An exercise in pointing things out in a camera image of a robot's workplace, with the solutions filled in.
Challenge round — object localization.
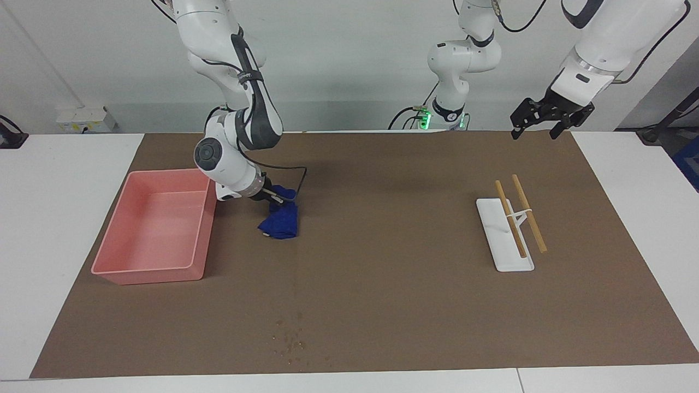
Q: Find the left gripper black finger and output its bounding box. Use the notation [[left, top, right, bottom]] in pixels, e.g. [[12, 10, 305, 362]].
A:
[[510, 98, 542, 140], [549, 106, 595, 140]]

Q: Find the blue towel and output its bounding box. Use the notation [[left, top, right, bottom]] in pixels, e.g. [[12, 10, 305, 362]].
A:
[[258, 184, 300, 240]]

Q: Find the black stand leg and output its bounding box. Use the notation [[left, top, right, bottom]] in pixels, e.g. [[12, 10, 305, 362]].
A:
[[636, 86, 699, 146]]

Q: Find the pink plastic bin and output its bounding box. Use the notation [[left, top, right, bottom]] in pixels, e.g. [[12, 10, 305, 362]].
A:
[[91, 168, 219, 286]]

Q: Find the brown table mat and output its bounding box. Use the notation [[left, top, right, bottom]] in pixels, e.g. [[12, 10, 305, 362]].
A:
[[30, 131, 699, 379]]

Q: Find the white rack with wooden rods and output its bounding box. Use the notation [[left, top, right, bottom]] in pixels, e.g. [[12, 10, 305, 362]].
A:
[[475, 175, 548, 272]]

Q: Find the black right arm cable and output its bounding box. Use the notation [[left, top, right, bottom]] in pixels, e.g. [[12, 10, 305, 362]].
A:
[[150, 0, 308, 197]]

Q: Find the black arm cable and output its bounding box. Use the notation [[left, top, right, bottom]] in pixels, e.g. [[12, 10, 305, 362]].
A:
[[150, 0, 308, 197], [452, 0, 692, 86]]

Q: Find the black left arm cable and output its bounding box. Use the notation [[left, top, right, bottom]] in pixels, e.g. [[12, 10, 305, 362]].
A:
[[452, 0, 692, 86]]

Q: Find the black base cable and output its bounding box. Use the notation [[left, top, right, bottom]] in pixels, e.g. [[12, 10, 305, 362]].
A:
[[388, 81, 441, 130]]

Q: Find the white wall socket box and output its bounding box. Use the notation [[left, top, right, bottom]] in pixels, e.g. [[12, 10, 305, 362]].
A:
[[56, 107, 117, 134]]

